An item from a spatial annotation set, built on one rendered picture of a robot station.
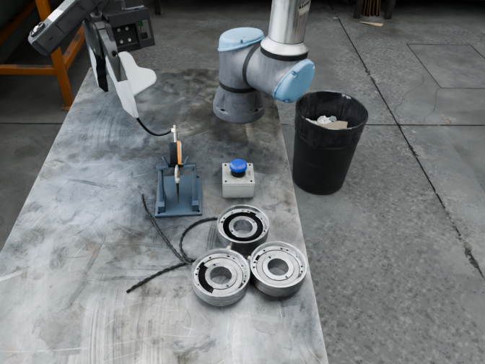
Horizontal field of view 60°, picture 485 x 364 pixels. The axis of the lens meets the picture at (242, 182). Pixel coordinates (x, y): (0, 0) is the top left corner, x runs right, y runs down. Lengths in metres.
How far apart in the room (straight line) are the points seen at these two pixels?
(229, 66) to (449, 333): 1.30
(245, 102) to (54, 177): 0.52
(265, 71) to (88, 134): 0.50
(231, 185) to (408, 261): 1.23
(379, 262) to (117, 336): 1.40
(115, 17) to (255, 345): 0.55
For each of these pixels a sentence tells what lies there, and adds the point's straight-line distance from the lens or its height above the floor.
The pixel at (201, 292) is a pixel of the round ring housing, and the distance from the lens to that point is 0.75.
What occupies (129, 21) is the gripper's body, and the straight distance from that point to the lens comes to 0.65.
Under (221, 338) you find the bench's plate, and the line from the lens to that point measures 0.75.
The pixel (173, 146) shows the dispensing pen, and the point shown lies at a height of 0.93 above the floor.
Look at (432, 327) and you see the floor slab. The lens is 1.85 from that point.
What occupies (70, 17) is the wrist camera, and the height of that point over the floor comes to 1.24.
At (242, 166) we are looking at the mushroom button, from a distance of 0.92.
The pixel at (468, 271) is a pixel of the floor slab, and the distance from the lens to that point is 2.09.
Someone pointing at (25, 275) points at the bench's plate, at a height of 0.80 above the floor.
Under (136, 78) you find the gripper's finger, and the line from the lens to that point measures 0.64.
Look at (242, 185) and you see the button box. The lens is 0.93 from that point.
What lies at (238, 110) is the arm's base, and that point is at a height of 0.84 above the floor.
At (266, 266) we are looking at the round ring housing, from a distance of 0.80.
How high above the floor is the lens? 1.46
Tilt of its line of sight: 42 degrees down
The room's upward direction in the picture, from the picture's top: 3 degrees clockwise
